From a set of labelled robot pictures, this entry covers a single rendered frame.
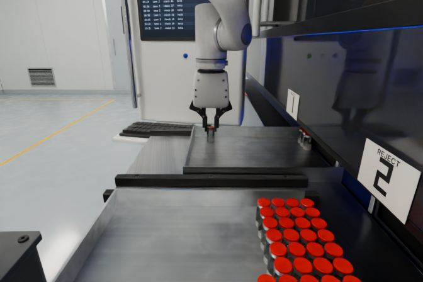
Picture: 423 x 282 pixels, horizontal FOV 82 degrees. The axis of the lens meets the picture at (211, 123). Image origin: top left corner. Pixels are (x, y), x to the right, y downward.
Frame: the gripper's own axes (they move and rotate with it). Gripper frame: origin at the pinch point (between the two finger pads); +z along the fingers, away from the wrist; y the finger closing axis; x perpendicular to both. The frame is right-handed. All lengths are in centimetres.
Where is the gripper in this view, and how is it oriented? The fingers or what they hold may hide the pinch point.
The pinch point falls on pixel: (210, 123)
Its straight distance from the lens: 70.8
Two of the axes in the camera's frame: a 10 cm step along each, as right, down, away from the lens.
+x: -0.1, 3.2, -9.5
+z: -0.1, 9.5, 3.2
